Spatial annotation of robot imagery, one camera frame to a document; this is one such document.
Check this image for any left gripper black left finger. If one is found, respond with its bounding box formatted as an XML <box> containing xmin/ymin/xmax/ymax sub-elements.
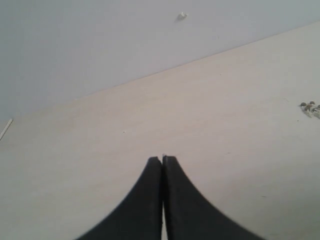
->
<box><xmin>79</xmin><ymin>156</ymin><xmax>163</xmax><ymax>240</ymax></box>

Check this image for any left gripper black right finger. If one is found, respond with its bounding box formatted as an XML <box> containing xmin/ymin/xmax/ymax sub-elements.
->
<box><xmin>162</xmin><ymin>155</ymin><xmax>262</xmax><ymax>240</ymax></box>

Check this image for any pile of brown beans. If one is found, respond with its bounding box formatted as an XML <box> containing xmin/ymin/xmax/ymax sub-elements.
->
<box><xmin>299</xmin><ymin>101</ymin><xmax>320</xmax><ymax>119</ymax></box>

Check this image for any white wall hook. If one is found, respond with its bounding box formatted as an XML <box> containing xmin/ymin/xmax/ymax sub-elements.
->
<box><xmin>176</xmin><ymin>12</ymin><xmax>188</xmax><ymax>21</ymax></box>

